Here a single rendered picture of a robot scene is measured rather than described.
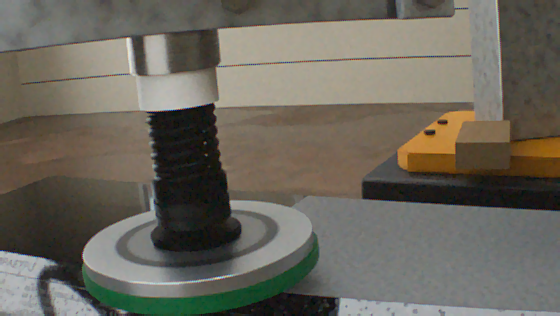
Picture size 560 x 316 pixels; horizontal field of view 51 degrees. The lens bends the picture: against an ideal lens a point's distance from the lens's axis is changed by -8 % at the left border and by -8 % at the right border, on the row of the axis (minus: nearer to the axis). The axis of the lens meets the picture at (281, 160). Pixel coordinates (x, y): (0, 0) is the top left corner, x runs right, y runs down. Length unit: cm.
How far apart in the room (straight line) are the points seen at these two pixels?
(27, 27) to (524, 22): 104
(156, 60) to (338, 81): 660
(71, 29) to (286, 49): 679
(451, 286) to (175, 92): 29
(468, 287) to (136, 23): 36
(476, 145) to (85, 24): 79
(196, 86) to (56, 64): 868
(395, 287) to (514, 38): 84
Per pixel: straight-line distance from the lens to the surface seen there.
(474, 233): 70
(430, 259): 64
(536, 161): 123
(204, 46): 52
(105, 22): 49
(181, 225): 55
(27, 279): 77
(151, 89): 53
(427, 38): 681
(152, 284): 49
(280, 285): 51
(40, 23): 50
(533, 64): 135
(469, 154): 113
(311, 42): 714
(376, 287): 58
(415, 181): 123
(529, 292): 57
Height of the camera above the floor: 108
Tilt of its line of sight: 13 degrees down
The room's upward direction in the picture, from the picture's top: 5 degrees counter-clockwise
